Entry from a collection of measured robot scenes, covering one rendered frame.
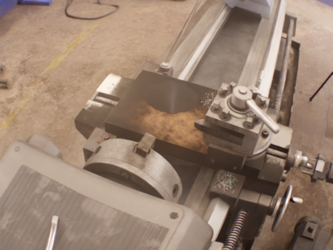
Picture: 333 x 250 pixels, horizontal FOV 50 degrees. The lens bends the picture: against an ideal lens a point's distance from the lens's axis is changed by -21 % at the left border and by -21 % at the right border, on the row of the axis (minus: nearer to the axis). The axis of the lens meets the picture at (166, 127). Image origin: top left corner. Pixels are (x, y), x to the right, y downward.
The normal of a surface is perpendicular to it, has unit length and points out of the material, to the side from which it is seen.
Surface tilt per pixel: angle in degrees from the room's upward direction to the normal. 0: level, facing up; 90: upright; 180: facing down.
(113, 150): 17
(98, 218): 0
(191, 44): 0
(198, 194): 0
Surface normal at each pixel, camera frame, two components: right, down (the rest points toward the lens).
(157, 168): 0.54, -0.43
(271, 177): 0.04, -0.71
